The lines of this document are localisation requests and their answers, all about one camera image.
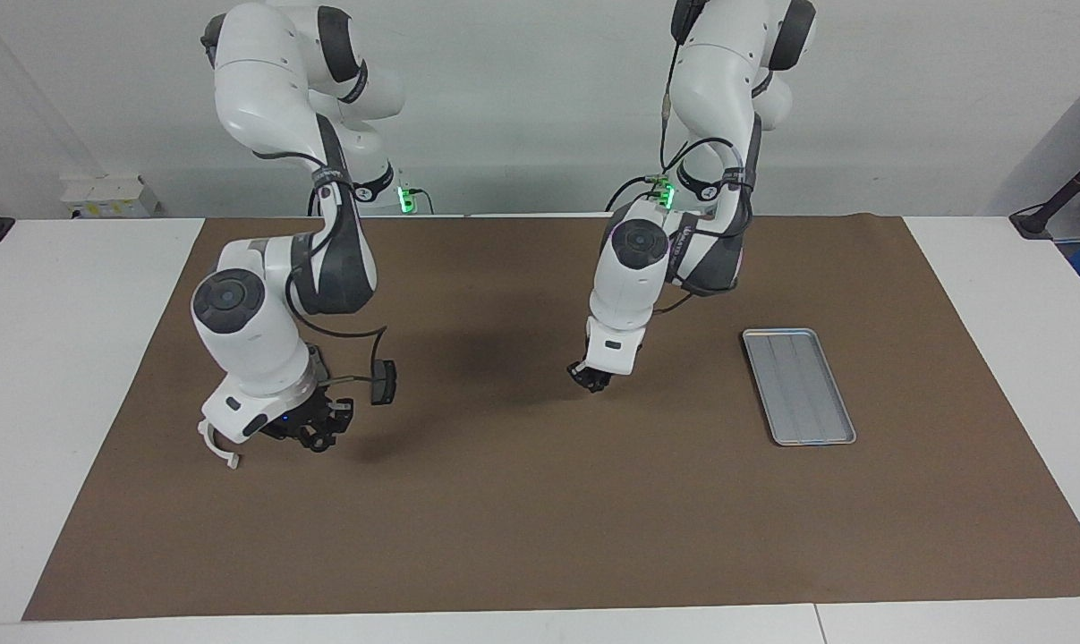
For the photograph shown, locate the silver metal tray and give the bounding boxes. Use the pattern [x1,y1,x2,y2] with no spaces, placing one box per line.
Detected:
[742,328,857,446]

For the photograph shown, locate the brown table mat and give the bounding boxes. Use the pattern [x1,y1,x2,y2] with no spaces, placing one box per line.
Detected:
[22,215,1080,621]

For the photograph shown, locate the white curved plastic bracket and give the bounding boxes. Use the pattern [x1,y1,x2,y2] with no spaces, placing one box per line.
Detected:
[197,419,241,470]

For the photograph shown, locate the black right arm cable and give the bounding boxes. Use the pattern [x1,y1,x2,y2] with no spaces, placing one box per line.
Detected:
[285,148,388,394]

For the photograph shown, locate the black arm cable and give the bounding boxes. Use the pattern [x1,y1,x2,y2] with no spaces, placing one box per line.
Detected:
[660,36,764,314]
[285,148,388,394]

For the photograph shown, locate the black left base cables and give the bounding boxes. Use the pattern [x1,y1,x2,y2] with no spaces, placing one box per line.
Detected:
[605,148,694,214]

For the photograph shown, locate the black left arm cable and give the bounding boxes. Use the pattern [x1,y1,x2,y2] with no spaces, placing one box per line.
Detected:
[660,36,764,314]

